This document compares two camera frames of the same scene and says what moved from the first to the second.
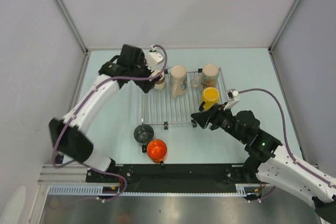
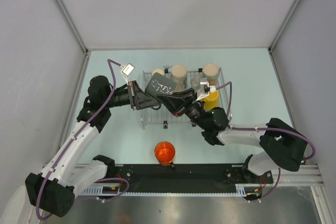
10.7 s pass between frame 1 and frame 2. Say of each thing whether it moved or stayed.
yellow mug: stayed
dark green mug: moved
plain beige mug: stayed
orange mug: moved
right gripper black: moved
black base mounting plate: stayed
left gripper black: moved
